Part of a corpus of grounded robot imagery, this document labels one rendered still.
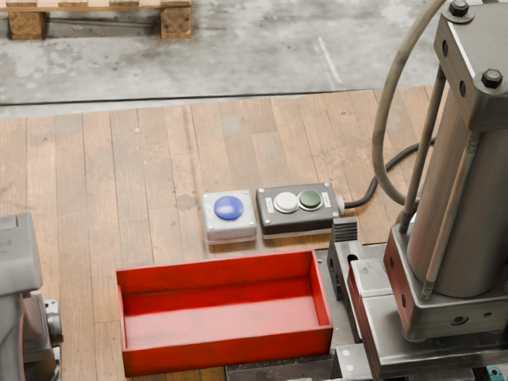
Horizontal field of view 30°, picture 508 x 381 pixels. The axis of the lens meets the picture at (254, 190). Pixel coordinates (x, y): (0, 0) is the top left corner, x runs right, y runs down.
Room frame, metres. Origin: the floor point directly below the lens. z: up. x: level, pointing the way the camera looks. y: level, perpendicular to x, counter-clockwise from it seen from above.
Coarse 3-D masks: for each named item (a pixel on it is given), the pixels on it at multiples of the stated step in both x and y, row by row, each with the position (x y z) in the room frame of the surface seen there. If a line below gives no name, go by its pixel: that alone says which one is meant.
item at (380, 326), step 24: (360, 264) 0.58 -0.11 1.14; (360, 288) 0.55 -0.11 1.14; (384, 288) 0.55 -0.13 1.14; (360, 312) 0.50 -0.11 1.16; (384, 312) 0.49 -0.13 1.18; (384, 336) 0.46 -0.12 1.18; (456, 336) 0.47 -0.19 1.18; (480, 336) 0.48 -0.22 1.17; (504, 336) 0.48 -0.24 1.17; (384, 360) 0.44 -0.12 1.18; (408, 360) 0.44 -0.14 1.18; (432, 360) 0.44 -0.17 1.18; (456, 360) 0.45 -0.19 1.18; (480, 360) 0.45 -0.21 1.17; (504, 360) 0.46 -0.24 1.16
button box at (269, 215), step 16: (416, 144) 0.97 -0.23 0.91; (256, 192) 0.85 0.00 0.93; (272, 192) 0.85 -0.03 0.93; (288, 192) 0.85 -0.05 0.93; (320, 192) 0.85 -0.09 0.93; (368, 192) 0.87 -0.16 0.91; (256, 208) 0.84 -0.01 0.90; (272, 208) 0.82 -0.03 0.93; (304, 208) 0.82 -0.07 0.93; (320, 208) 0.82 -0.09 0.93; (336, 208) 0.83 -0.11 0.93; (272, 224) 0.79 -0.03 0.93; (288, 224) 0.79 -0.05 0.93; (304, 224) 0.80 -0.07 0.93; (320, 224) 0.80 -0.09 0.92
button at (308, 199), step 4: (304, 192) 0.84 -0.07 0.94; (308, 192) 0.84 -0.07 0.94; (312, 192) 0.84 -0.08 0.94; (316, 192) 0.84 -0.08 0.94; (300, 196) 0.84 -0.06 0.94; (304, 196) 0.84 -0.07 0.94; (308, 196) 0.84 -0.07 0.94; (312, 196) 0.84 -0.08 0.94; (316, 196) 0.84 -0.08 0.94; (320, 196) 0.84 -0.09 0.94; (300, 200) 0.83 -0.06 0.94; (304, 200) 0.83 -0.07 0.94; (308, 200) 0.83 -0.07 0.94; (312, 200) 0.83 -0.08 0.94; (316, 200) 0.83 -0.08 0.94; (320, 200) 0.83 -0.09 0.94; (304, 204) 0.82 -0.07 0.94; (308, 204) 0.82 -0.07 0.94; (312, 204) 0.82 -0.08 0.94; (316, 204) 0.82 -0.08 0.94; (308, 208) 0.82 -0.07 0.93; (312, 208) 0.82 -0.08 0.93
